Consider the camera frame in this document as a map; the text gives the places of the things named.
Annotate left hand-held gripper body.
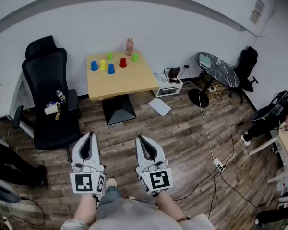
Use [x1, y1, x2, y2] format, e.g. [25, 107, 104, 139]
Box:
[69, 162, 106, 195]

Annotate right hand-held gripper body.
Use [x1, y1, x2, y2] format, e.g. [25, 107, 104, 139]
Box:
[136, 161, 173, 196]

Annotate person's left forearm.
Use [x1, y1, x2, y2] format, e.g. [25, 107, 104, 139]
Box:
[73, 193, 98, 225]

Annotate person's right forearm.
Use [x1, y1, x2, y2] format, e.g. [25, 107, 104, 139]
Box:
[156, 190, 188, 222]

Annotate person's beige shoe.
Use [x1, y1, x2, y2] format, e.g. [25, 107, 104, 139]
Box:
[105, 177, 118, 189]

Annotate person's grey trousers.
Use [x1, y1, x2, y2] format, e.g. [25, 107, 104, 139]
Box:
[96, 185, 122, 215]

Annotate black office chair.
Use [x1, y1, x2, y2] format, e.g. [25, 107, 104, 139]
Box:
[12, 35, 82, 163]
[229, 46, 259, 104]

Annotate person's beige shirt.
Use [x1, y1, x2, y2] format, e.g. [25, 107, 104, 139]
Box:
[61, 197, 216, 230]

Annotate white cylinder container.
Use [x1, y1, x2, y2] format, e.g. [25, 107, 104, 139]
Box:
[44, 103, 60, 115]

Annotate white paper sheet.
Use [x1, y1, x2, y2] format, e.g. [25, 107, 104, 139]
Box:
[148, 97, 172, 116]

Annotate metal drink can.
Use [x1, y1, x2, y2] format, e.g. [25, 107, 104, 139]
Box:
[55, 89, 67, 103]

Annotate white power strip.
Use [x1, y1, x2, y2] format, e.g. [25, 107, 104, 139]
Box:
[213, 158, 226, 173]

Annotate white toaster oven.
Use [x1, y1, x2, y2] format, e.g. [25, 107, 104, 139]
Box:
[153, 74, 184, 98]

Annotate small black bag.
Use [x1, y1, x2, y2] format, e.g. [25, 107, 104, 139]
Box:
[169, 67, 181, 79]

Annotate teal book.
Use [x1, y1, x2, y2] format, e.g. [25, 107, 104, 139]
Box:
[199, 54, 211, 67]

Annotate round black marble table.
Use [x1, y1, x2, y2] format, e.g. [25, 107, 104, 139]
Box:
[188, 52, 240, 108]

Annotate pink water bottle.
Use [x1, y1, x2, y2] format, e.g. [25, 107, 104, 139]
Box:
[125, 37, 135, 56]

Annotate black grey-rimmed chair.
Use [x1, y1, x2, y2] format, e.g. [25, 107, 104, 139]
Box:
[249, 90, 288, 124]

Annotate wooden-top white desk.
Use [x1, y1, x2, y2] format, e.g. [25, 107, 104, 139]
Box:
[248, 122, 288, 172]

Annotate black cable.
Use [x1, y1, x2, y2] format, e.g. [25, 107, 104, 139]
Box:
[219, 171, 279, 208]
[174, 169, 218, 201]
[220, 121, 245, 170]

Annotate black table pedestal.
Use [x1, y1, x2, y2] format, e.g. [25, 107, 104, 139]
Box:
[101, 93, 137, 126]

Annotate white cable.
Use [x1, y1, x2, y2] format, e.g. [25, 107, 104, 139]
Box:
[198, 86, 218, 161]

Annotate wall poster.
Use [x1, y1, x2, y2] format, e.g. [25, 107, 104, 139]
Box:
[249, 0, 265, 25]

